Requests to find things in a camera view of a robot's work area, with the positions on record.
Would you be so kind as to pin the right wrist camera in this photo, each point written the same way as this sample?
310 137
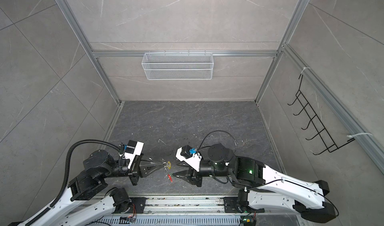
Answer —
190 156

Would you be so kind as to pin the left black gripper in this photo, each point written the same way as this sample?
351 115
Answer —
143 171

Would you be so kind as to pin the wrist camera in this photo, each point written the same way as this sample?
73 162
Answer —
132 152
190 156

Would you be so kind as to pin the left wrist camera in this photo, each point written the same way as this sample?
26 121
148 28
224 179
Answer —
132 152

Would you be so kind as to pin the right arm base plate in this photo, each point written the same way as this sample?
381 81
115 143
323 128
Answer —
236 205

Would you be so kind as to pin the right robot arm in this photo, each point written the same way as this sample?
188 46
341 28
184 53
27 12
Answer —
261 188

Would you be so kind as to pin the white wire mesh basket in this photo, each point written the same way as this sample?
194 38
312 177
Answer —
178 66

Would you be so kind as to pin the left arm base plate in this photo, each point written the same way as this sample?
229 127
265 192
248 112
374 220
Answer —
137 204

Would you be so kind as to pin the black wire hook rack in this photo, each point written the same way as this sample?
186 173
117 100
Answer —
315 122

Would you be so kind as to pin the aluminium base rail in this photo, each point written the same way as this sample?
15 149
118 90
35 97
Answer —
193 211

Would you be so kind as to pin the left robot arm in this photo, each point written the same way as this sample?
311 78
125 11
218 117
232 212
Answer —
87 184

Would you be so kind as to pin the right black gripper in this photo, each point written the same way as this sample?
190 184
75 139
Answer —
189 176

